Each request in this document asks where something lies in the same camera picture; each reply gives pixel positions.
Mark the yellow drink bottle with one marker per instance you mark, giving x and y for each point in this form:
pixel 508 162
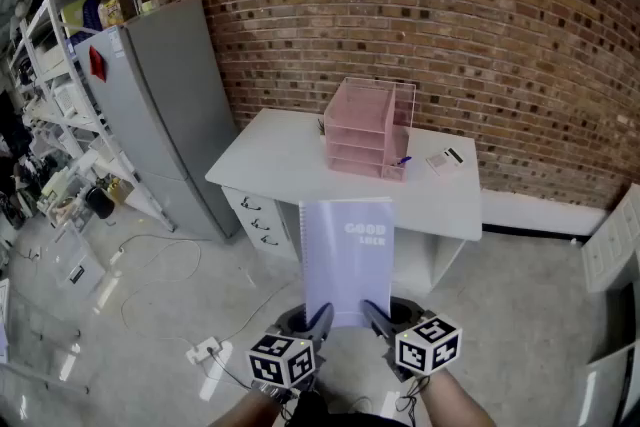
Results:
pixel 110 10

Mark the white plastic storage box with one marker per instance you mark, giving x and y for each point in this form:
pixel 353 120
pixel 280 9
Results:
pixel 75 260

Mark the white card with black strip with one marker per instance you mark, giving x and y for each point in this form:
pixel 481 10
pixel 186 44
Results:
pixel 444 160

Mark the grey refrigerator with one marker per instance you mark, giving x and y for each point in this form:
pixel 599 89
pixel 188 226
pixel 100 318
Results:
pixel 150 115

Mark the small green plant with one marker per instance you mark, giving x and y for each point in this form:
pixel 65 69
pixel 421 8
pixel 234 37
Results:
pixel 321 126

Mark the person's black clothing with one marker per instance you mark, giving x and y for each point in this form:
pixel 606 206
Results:
pixel 320 415

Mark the white board panel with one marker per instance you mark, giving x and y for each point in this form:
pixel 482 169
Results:
pixel 612 390

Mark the person's right forearm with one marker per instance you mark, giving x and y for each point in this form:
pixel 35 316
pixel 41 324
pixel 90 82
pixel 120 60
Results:
pixel 455 402

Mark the person's left forearm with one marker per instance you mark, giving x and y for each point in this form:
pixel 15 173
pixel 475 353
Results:
pixel 245 412

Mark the lavender spiral notebook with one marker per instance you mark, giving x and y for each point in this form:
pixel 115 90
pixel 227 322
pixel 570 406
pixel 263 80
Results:
pixel 345 265

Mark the red paper ornament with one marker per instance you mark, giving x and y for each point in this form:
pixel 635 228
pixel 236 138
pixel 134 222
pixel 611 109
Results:
pixel 97 62

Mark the pink transparent desk organizer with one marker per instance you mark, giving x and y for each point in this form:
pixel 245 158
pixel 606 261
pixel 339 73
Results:
pixel 357 125

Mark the white panelled cabinet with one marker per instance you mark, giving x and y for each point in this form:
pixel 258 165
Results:
pixel 612 240

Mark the white microwave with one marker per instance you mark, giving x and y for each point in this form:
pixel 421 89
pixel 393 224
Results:
pixel 67 99

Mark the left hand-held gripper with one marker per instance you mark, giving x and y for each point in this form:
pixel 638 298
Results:
pixel 280 360

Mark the blue pen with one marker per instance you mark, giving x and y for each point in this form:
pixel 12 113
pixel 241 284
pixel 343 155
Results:
pixel 403 160

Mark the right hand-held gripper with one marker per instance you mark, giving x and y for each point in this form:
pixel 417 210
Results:
pixel 427 345

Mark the white metal shelf rack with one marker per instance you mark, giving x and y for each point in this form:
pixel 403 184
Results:
pixel 50 65

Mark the white power strip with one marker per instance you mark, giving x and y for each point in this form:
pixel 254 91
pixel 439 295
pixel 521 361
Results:
pixel 202 349

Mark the black pot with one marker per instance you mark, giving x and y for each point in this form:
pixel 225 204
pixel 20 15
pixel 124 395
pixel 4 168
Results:
pixel 99 202

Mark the white desk with drawers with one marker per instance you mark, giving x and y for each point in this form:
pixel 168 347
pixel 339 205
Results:
pixel 280 155

